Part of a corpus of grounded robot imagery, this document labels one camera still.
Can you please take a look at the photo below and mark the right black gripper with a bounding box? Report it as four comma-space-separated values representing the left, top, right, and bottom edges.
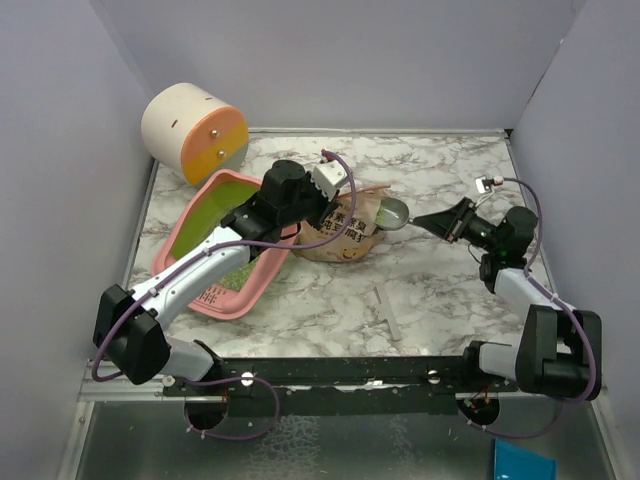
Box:
414, 197, 502, 254

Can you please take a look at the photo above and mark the metal litter scoop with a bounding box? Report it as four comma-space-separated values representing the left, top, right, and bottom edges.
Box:
374, 197, 411, 231

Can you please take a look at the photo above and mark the beige cat litter bag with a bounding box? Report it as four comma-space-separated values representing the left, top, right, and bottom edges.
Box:
293, 184, 390, 263

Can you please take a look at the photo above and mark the clear bag sealing clip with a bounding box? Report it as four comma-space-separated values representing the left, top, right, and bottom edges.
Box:
374, 284, 402, 342

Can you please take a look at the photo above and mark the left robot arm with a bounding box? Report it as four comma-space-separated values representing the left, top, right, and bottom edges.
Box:
91, 151, 355, 395

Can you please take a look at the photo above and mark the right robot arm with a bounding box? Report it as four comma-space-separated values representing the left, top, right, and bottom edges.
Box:
411, 198, 602, 402

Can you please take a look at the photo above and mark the pink litter box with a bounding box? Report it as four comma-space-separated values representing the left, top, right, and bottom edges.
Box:
151, 169, 289, 321

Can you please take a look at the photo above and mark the cream orange cylindrical container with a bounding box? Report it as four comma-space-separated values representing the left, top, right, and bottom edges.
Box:
141, 83, 249, 186

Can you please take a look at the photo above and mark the blue plastic object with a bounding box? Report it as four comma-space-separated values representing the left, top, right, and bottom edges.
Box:
493, 440, 557, 480

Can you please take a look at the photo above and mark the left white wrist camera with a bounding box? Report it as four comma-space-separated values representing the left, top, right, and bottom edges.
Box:
311, 161, 349, 200

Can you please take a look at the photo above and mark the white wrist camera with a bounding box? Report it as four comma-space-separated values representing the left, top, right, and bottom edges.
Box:
475, 175, 504, 209
311, 161, 349, 200

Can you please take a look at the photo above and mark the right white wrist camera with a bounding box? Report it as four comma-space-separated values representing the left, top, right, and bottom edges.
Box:
475, 175, 504, 209

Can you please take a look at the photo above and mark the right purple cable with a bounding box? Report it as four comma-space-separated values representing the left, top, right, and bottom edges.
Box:
459, 176, 599, 440

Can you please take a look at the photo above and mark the purple cable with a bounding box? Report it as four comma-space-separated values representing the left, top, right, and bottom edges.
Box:
92, 149, 359, 441
459, 176, 599, 440

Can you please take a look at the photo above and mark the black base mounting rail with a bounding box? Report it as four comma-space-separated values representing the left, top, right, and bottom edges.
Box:
163, 356, 516, 417

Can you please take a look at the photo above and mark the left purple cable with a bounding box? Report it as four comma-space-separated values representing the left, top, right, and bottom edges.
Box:
92, 149, 359, 441

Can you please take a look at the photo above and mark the aluminium frame rail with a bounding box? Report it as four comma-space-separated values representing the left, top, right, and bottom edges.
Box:
79, 364, 171, 402

